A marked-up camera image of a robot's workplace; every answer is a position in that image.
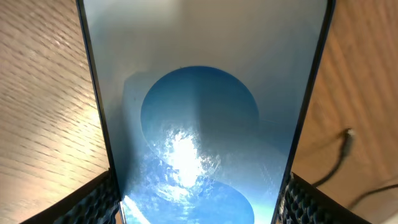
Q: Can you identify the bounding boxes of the blue Galaxy smartphone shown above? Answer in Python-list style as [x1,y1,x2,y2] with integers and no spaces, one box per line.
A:
[76,0,335,223]

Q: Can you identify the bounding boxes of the black USB charging cable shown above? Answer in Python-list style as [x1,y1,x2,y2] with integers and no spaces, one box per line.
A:
[312,128,398,210]

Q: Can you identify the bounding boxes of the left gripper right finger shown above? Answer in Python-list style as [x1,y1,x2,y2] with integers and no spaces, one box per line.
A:
[275,173,370,224]

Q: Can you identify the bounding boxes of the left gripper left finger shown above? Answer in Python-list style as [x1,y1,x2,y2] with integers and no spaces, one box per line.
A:
[22,170,119,224]

